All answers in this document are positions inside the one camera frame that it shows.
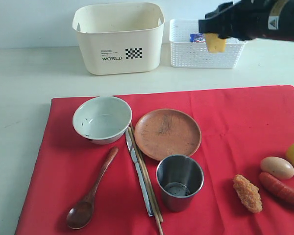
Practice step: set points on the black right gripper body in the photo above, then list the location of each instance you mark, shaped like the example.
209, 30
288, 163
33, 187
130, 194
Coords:
241, 17

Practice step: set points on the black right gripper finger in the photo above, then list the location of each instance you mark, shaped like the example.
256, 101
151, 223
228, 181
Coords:
213, 25

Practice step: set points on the yellow cheese wedge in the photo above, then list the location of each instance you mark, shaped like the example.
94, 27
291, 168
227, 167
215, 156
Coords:
214, 43

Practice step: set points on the blue white milk carton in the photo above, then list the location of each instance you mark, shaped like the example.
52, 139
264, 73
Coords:
197, 38

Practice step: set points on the brown egg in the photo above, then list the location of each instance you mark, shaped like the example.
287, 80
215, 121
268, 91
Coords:
277, 167

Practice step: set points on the fried chicken nugget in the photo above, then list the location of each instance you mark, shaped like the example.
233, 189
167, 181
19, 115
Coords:
248, 194

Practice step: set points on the red sausage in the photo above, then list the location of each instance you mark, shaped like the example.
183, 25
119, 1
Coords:
277, 188

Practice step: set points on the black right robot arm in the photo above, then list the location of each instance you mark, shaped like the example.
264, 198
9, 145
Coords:
279, 24

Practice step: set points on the white perforated plastic basket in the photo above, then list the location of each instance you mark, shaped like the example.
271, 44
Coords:
187, 54

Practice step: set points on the cream plastic bin WORLD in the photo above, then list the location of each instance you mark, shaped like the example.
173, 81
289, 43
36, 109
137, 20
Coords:
117, 38

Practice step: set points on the brown wooden plate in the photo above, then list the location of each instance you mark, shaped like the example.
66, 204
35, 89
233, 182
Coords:
164, 132

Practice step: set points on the silver table knife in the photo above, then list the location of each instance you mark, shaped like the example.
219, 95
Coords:
132, 153

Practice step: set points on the pale green ceramic bowl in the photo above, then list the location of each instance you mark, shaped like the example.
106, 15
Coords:
102, 120

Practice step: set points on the stainless steel cup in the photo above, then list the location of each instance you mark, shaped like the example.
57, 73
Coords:
180, 178

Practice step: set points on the wooden chopstick right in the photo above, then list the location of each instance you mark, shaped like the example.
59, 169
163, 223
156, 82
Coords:
146, 177

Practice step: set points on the wooden chopstick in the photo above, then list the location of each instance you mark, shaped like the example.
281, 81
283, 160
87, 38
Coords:
146, 177
147, 190

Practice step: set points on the wooden chopstick left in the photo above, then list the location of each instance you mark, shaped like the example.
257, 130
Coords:
147, 190

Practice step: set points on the dark wooden spoon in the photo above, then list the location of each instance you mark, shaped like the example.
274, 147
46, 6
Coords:
82, 212

